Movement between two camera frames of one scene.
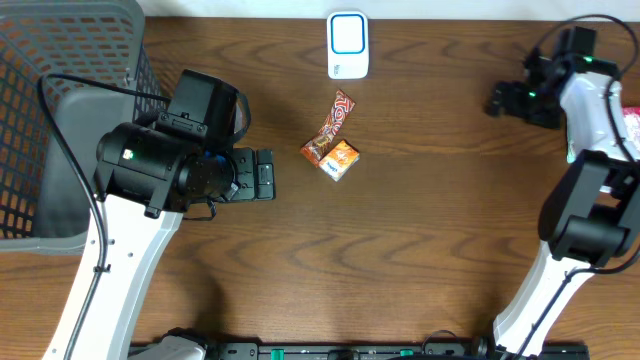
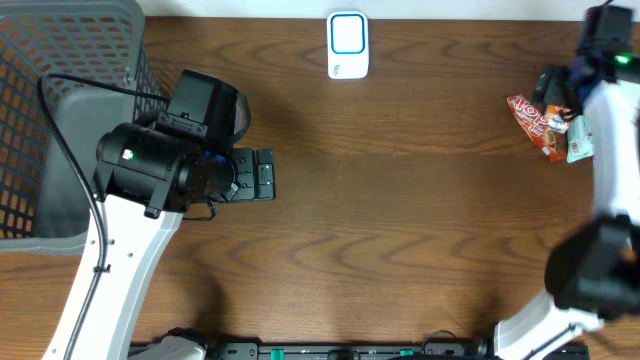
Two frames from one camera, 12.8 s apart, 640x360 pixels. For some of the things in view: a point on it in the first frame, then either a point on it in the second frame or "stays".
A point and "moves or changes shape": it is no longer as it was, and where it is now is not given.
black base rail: x=455 y=350 stays
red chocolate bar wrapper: x=313 y=149 → x=532 y=119
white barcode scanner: x=347 y=45 stays
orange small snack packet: x=339 y=162 moves or changes shape
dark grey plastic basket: x=44 y=206 stays
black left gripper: x=248 y=174 stays
